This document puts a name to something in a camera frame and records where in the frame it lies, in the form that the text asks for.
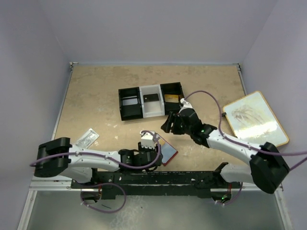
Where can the black card in tray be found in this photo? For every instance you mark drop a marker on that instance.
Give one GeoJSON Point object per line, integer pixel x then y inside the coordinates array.
{"type": "Point", "coordinates": [150, 98]}

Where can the aluminium frame rail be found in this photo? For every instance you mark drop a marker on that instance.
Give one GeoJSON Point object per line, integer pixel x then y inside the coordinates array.
{"type": "Point", "coordinates": [50, 205]}

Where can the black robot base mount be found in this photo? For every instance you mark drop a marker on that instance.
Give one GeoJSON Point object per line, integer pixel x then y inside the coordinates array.
{"type": "Point", "coordinates": [202, 184]}

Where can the white card in tray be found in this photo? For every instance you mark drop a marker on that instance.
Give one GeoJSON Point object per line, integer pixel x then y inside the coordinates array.
{"type": "Point", "coordinates": [130, 101]}

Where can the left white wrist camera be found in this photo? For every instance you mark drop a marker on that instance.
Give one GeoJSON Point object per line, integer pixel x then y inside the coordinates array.
{"type": "Point", "coordinates": [147, 139]}

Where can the small printed plastic packet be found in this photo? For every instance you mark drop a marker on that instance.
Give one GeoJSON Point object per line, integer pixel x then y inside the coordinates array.
{"type": "Point", "coordinates": [87, 139]}

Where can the red leather card holder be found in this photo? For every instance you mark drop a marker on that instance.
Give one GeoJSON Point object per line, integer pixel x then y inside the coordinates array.
{"type": "Point", "coordinates": [168, 152]}

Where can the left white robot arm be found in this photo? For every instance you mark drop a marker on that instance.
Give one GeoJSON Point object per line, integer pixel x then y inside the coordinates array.
{"type": "Point", "coordinates": [60, 157]}

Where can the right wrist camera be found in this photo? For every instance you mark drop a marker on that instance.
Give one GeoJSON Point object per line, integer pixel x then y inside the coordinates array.
{"type": "Point", "coordinates": [185, 105]}

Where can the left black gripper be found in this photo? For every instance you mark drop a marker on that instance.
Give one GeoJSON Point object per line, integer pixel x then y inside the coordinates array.
{"type": "Point", "coordinates": [141, 148]}

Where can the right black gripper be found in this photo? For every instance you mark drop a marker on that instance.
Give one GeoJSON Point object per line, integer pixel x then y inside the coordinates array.
{"type": "Point", "coordinates": [166, 127]}

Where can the black white three-compartment tray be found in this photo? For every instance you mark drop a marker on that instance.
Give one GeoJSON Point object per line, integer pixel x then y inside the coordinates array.
{"type": "Point", "coordinates": [150, 109]}

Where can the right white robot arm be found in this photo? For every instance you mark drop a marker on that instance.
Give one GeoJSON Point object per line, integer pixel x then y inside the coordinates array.
{"type": "Point", "coordinates": [262, 167]}

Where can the gold card in tray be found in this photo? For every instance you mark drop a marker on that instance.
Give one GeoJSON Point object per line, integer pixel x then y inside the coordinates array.
{"type": "Point", "coordinates": [171, 98]}

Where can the wooden framed whiteboard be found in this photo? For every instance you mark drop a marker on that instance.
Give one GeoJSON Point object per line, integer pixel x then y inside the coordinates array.
{"type": "Point", "coordinates": [252, 120]}

